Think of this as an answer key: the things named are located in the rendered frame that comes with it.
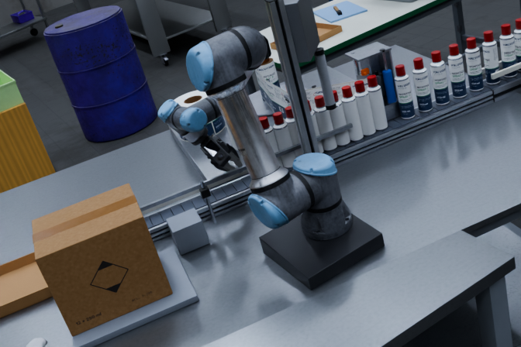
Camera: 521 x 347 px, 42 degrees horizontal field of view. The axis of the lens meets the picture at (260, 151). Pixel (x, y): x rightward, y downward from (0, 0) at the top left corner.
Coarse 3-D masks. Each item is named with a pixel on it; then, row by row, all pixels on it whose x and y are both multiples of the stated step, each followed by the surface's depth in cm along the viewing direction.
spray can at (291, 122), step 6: (288, 108) 234; (288, 114) 234; (288, 120) 235; (294, 120) 234; (288, 126) 236; (294, 126) 235; (294, 132) 236; (294, 138) 237; (294, 144) 238; (300, 150) 239
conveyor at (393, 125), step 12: (468, 96) 255; (444, 108) 251; (396, 120) 252; (408, 120) 249; (384, 132) 246; (240, 180) 240; (216, 192) 237; (228, 192) 235; (180, 204) 236; (192, 204) 234; (204, 204) 231; (156, 216) 233; (168, 216) 231
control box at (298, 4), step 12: (288, 0) 207; (300, 0) 206; (288, 12) 204; (300, 12) 204; (312, 12) 219; (300, 24) 205; (312, 24) 217; (300, 36) 207; (312, 36) 215; (300, 48) 209; (312, 48) 214; (300, 60) 211
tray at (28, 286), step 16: (32, 256) 234; (0, 272) 232; (16, 272) 232; (32, 272) 230; (0, 288) 225; (16, 288) 223; (32, 288) 220; (48, 288) 212; (0, 304) 217; (16, 304) 211; (32, 304) 212
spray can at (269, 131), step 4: (264, 116) 233; (260, 120) 231; (264, 120) 231; (264, 124) 231; (268, 124) 232; (264, 128) 232; (268, 128) 233; (272, 128) 233; (268, 132) 232; (272, 132) 233; (268, 136) 232; (272, 136) 233; (272, 140) 234; (272, 144) 234; (276, 144) 235; (272, 148) 234; (276, 148) 235; (276, 152) 236; (280, 156) 238; (280, 160) 238; (280, 164) 238
